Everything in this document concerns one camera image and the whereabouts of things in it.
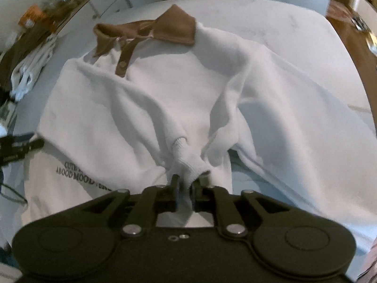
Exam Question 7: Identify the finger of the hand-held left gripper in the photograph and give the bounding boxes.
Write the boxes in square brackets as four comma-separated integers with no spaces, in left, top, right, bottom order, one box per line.
[18,138,45,155]

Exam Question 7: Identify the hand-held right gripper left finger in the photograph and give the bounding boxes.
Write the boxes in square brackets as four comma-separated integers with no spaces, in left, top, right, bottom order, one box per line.
[79,174,181,238]

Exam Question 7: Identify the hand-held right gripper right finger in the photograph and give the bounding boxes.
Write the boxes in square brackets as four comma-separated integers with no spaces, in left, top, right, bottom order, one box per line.
[191,173,292,238]

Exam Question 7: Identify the white sweatshirt brown collar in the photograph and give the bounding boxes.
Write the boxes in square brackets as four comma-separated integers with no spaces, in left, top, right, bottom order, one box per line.
[23,4,372,252]

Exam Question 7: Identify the folded white clothes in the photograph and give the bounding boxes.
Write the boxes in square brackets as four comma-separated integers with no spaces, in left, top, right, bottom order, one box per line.
[10,34,58,101]

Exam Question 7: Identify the dark brown cloth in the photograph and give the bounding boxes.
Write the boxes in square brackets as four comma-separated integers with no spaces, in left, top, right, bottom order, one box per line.
[0,26,56,74]

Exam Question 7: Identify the orange packet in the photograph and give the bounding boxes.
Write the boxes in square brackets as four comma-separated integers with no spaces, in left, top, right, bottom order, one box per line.
[18,4,48,27]

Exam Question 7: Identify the pair of dark sneakers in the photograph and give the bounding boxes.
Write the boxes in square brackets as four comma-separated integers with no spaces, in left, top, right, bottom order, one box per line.
[350,15,377,36]

